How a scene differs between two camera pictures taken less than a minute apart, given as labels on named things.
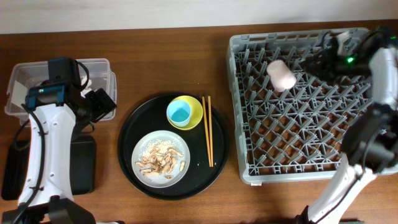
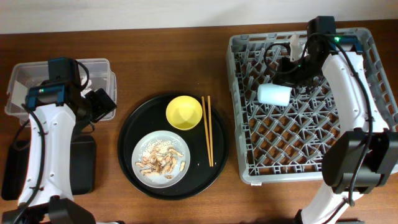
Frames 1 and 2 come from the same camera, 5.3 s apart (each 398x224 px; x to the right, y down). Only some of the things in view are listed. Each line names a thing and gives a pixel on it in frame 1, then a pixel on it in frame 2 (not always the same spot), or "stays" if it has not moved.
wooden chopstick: x=206 y=131 stays
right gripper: x=324 y=66 → x=285 y=76
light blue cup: x=179 y=113 → x=273 y=94
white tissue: x=84 y=79 stays
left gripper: x=101 y=101 stays
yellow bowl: x=184 y=112 stays
